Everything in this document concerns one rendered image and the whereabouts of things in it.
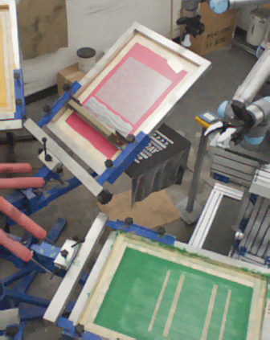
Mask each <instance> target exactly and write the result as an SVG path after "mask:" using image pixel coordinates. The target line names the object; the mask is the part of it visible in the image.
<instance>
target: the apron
mask: <svg viewBox="0 0 270 340"><path fill-rule="evenodd" d="M16 8H17V10H16V16H17V24H18V32H19V37H20V42H21V46H22V55H23V60H25V59H32V58H35V57H38V56H40V55H42V54H44V53H52V52H56V51H57V50H58V49H59V48H61V47H68V17H67V8H66V0H21V1H19V3H18V4H17V5H16Z"/></svg>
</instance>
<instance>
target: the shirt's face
mask: <svg viewBox="0 0 270 340"><path fill-rule="evenodd" d="M157 131H159V132H160V133H162V134H163V135H165V136H166V137H168V138H169V139H170V140H171V141H172V142H174V144H171V145H168V146H167V147H165V148H164V149H162V150H159V151H158V152H157V153H155V154H153V155H151V156H149V157H147V158H146V159H144V160H142V161H141V162H139V163H137V162H135V161H133V162H132V163H131V164H130V165H129V167H128V168H127V169H126V170H125V172H126V173H127V174H129V175H130V176H131V177H132V178H133V177H135V176H137V175H139V174H140V173H141V172H142V171H144V170H146V169H148V168H150V167H151V166H153V165H155V164H156V163H158V162H160V161H161V160H163V159H165V158H167V157H169V156H170V155H171V154H173V153H175V152H177V151H179V150H180V149H181V148H182V147H184V146H186V145H189V144H190V142H189V141H188V140H186V139H185V138H184V137H182V136H181V135H180V134H178V133H177V132H176V131H175V130H173V129H171V128H170V127H169V126H168V125H166V124H165V123H164V122H163V123H162V124H161V126H160V127H159V128H158V129H157Z"/></svg>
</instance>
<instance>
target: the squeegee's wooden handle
mask: <svg viewBox="0 0 270 340"><path fill-rule="evenodd" d="M69 104H70V106H71V107H72V108H73V109H75V110H76V111H77V112H78V113H80V114H81V115H82V116H83V117H85V118H86V119H87V120H88V121H90V122H91V123H92V124H93V125H95V126H96V127H97V128H98V129H99V130H100V131H101V132H102V133H103V134H104V135H105V136H107V137H108V138H109V139H111V140H112V141H113V142H116V141H117V140H118V139H119V138H118V137H117V136H116V135H115V134H114V133H113V132H111V131H110V130H109V129H107V128H106V127H105V126H104V125H102V123H101V122H100V121H98V120H97V119H96V118H95V117H94V116H93V115H91V114H90V113H89V112H87V111H85V110H84V109H82V108H81V107H80V106H79V105H78V104H77V103H76V102H74V101H73V100H71V101H70V102H69Z"/></svg>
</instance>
